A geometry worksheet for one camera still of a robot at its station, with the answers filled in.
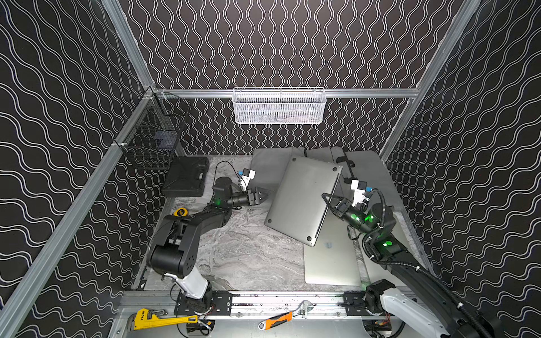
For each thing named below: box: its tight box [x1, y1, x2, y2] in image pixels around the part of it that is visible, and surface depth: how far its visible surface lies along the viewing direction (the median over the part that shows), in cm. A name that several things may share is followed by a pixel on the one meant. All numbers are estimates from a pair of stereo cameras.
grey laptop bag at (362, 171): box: [331, 150, 406, 213], surface depth 112 cm
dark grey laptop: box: [264, 155, 343, 247], surface depth 80 cm
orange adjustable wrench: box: [257, 299, 315, 331], surface depth 73 cm
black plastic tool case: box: [162, 156, 210, 198], surface depth 106 cm
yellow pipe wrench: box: [133, 308, 200, 331], surface depth 72 cm
